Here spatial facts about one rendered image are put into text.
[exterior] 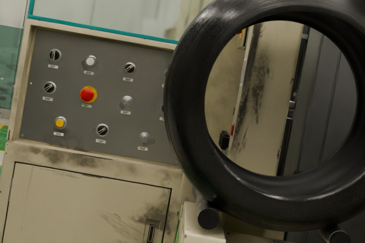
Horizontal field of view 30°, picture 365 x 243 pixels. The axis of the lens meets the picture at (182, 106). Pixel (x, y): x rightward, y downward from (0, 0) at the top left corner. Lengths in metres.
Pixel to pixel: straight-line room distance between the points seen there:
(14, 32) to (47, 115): 8.57
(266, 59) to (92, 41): 0.58
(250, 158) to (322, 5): 0.54
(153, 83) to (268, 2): 0.74
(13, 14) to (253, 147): 9.05
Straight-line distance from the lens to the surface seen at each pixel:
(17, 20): 10.67
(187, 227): 1.49
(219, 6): 1.43
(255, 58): 1.78
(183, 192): 1.78
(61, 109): 2.10
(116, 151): 2.09
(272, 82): 1.79
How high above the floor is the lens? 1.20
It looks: 3 degrees down
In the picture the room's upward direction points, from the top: 10 degrees clockwise
